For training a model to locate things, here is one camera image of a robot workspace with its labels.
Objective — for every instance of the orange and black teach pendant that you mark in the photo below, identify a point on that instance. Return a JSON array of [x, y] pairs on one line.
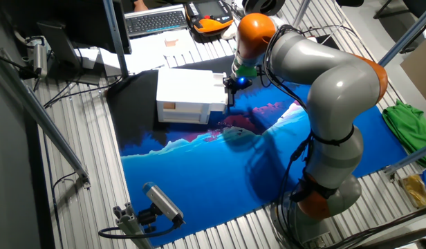
[[213, 26]]

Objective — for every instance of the brown cardboard board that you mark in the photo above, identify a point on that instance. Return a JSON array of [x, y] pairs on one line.
[[422, 76]]

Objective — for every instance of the white drawer cabinet frame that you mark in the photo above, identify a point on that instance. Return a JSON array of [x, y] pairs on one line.
[[183, 84]]

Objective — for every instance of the aluminium frame strut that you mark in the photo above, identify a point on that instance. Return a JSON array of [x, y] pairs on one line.
[[406, 34], [116, 41], [43, 121], [410, 159]]

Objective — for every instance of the black computer monitor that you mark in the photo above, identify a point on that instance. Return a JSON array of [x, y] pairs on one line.
[[78, 24]]

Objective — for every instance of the blue landscape print mat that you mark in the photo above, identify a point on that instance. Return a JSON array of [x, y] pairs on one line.
[[199, 180]]

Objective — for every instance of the green cloth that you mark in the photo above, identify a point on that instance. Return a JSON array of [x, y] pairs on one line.
[[410, 128]]

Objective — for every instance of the black camera clamp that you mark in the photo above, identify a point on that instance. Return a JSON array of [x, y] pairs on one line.
[[147, 216]]

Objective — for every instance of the white crumpled cloth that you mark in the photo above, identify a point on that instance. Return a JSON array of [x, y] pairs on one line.
[[229, 33]]

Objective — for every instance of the black office chair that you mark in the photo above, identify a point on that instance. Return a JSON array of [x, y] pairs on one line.
[[418, 8]]

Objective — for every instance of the grey camera with blue end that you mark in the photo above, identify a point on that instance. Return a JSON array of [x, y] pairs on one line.
[[163, 202]]

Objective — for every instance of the small grey camera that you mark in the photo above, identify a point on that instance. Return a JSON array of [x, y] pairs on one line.
[[40, 58]]

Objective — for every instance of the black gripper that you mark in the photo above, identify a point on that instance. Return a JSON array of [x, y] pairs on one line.
[[240, 83]]

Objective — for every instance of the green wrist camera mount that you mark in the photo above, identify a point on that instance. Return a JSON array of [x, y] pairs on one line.
[[247, 71]]

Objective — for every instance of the black computer keyboard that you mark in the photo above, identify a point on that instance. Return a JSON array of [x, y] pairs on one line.
[[154, 21]]

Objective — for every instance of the aluminium profile camera mount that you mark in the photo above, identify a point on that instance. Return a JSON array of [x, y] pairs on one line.
[[130, 224]]

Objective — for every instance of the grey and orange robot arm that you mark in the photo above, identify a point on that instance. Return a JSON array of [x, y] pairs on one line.
[[341, 86]]

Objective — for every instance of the beige wooden piece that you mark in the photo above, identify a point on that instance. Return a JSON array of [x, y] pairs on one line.
[[171, 43]]

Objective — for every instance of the yellow plastic bag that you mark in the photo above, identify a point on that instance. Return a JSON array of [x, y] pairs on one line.
[[415, 190]]

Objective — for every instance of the aluminium post with white base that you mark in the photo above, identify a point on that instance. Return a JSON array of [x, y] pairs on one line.
[[301, 12]]

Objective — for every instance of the person's hand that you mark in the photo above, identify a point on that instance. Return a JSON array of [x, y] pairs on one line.
[[140, 5]]

